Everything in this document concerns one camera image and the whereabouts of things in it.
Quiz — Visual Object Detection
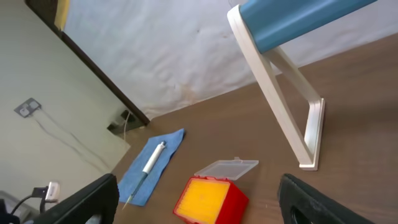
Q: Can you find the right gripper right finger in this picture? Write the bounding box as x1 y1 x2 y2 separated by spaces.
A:
277 173 376 224

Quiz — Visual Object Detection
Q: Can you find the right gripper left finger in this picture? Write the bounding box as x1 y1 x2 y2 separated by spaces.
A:
32 173 121 224

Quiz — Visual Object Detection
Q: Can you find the white pipette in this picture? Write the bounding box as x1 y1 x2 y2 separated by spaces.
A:
122 140 167 211

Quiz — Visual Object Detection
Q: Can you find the blue cloth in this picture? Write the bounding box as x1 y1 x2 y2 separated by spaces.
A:
117 128 187 207

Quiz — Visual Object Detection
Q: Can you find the red and yellow tip box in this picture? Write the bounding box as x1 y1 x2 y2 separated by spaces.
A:
172 157 259 224

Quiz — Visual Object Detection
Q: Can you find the white and blue stand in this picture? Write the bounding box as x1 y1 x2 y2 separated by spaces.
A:
226 0 379 171

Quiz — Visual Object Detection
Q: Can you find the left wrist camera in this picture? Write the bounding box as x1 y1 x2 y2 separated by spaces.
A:
45 181 60 203

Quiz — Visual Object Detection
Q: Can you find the black cable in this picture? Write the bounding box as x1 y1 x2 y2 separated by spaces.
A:
11 185 50 215

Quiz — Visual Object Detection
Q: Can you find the black bracket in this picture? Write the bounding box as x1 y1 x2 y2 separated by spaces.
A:
107 109 147 135

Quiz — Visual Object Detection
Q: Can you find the wall socket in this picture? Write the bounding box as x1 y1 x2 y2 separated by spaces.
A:
14 97 42 118

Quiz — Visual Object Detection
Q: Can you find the dark wooden frame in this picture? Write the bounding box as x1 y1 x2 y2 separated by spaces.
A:
24 0 150 127

